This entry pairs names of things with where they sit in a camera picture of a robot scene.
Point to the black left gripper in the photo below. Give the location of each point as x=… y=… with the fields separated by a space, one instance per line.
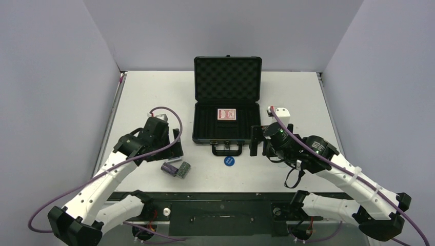
x=174 y=151

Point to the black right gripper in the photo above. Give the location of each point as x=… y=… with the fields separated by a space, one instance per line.
x=256 y=140

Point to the green blue poker chip stack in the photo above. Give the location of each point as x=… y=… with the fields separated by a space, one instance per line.
x=183 y=170

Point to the red playing card deck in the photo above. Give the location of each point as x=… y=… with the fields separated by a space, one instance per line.
x=226 y=114

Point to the black foam-lined carry case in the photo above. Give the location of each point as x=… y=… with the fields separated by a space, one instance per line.
x=226 y=82

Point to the blue playing card deck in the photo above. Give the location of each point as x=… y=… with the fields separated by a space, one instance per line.
x=175 y=159

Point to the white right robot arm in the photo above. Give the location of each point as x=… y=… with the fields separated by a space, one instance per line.
x=370 y=207

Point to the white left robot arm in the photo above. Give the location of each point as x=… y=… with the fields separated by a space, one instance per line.
x=83 y=220

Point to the purple poker chip stack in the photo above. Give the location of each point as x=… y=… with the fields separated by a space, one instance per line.
x=169 y=169

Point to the blue round dealer button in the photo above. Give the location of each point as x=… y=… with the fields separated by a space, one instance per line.
x=229 y=161

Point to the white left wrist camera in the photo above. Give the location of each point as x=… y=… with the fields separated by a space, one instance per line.
x=161 y=118

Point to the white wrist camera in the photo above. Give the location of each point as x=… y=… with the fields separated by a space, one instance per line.
x=161 y=118
x=282 y=113

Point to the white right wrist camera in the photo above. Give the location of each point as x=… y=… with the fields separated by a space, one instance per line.
x=282 y=113

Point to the black robot base mount plate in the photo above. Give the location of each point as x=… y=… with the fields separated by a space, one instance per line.
x=227 y=214

